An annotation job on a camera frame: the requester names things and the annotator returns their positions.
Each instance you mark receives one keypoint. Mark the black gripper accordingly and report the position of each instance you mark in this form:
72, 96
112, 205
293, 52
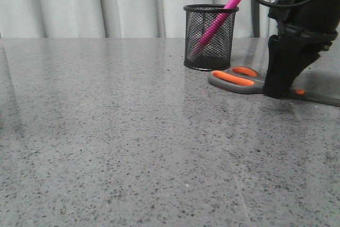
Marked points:
305, 27

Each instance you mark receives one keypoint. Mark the grey orange scissors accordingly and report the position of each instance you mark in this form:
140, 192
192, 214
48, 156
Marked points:
244, 80

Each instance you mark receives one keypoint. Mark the pink highlighter pen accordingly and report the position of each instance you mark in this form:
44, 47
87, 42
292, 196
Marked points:
214, 27

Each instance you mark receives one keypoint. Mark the black mesh pen holder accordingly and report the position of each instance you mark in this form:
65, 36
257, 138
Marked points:
216, 55

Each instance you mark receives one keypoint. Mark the grey curtain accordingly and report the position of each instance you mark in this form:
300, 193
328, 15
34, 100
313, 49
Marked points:
95, 18

